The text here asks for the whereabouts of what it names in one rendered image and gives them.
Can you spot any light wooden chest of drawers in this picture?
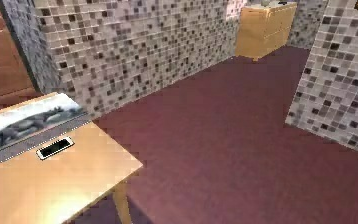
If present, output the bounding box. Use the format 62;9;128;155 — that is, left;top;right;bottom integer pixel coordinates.
234;1;298;62

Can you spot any black white-rimmed phone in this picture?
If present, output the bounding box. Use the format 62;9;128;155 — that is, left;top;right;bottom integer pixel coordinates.
35;136;76;161

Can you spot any light wooden table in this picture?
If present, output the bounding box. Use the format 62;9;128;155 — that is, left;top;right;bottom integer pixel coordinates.
0;91;144;224

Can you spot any open grey laptop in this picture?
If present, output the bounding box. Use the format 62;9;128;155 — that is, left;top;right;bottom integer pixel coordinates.
0;92;92;164

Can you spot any brown wooden door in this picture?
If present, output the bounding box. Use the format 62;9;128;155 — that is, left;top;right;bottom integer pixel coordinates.
0;0;43;114

